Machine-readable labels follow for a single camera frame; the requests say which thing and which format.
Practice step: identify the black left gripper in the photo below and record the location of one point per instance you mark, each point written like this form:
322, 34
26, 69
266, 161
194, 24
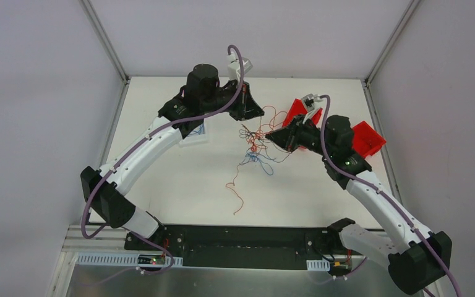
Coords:
242, 101

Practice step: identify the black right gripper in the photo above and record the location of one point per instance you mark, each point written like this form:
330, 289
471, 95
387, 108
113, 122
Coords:
294, 135

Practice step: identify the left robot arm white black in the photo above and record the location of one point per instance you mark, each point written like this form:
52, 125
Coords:
105, 189

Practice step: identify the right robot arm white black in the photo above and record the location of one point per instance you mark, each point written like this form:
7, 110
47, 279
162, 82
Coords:
413, 255

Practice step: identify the far red plastic bin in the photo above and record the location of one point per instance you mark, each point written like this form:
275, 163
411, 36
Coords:
299, 112

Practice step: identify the red plastic bin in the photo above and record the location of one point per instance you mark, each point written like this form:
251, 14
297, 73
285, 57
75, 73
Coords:
367, 141
299, 112

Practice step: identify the white plastic tray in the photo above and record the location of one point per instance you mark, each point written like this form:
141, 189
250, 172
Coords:
197, 137

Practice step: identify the near red plastic bin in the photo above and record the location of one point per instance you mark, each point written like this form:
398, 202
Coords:
367, 141

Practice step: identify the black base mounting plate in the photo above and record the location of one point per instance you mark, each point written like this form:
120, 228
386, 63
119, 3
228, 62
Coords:
249, 247

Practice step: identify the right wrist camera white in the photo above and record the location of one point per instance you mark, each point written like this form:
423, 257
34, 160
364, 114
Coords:
309, 101

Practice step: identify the right white slotted cable duct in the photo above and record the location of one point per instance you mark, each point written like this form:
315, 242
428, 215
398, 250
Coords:
318, 265

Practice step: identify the white slotted cable duct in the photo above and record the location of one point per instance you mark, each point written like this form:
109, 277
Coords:
122, 260
318, 265

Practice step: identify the left white slotted cable duct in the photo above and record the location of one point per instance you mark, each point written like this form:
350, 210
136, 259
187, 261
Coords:
122, 260

